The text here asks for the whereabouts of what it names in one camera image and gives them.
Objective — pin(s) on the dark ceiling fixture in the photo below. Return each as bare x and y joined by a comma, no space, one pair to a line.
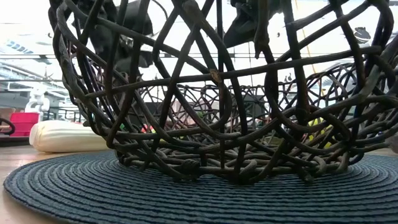
362,35

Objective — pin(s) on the black round plate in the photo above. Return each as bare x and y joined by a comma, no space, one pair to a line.
199,202

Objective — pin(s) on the red plastic bin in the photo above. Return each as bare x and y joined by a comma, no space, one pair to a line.
23,124

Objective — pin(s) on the white and green celery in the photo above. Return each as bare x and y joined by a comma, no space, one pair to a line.
62,137

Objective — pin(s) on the dark woven wicker basket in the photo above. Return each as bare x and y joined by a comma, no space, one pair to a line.
214,76

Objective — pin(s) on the yellow-green apple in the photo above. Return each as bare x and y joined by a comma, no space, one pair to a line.
323,141

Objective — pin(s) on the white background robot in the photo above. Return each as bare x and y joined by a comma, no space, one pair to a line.
37,104

